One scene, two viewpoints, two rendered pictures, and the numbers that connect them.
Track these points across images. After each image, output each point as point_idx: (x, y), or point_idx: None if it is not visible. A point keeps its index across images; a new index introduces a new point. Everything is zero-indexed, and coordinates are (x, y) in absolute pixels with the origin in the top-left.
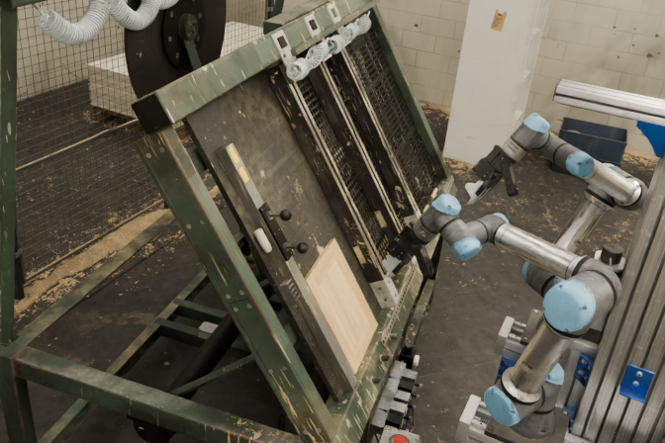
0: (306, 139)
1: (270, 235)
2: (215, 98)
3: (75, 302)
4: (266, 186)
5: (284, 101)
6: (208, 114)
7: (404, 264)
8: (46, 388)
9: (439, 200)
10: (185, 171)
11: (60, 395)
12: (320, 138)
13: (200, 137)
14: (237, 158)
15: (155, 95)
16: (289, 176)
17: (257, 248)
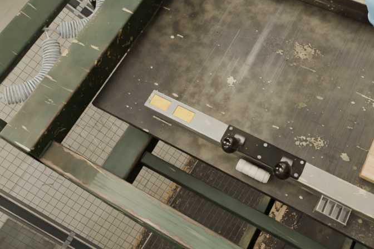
0: None
1: (256, 161)
2: (87, 73)
3: (264, 210)
4: (243, 91)
5: None
6: (124, 76)
7: None
8: (328, 242)
9: (365, 1)
10: (82, 180)
11: (338, 246)
12: None
13: (119, 111)
14: (166, 103)
15: (0, 137)
16: (281, 49)
17: (252, 184)
